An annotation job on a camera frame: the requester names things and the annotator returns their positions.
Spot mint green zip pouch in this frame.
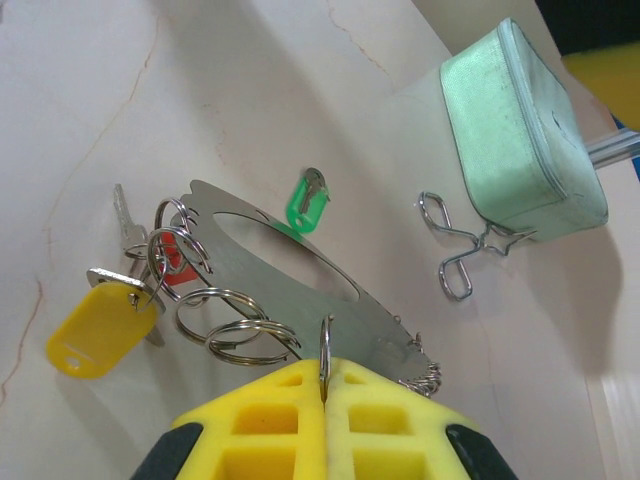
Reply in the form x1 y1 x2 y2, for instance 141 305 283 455
439 17 610 244

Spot metal wire tongs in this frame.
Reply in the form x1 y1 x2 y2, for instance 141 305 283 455
416 190 539 301

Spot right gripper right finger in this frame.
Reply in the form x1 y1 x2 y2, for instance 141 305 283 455
323 356 517 480

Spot key with red tag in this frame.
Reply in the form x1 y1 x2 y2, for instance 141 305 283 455
112 182 199 290

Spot steel keyring plate with rings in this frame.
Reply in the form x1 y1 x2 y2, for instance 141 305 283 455
148 178 444 399

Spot key with green tag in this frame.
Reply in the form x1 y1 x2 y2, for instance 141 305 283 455
284 167 332 235

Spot key with solid yellow tag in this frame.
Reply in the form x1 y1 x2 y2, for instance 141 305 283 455
44 267 167 382

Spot aluminium side rail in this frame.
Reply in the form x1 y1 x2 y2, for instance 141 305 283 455
587 130 640 169

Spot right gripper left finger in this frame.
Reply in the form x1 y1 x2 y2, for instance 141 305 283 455
128 356 329 480

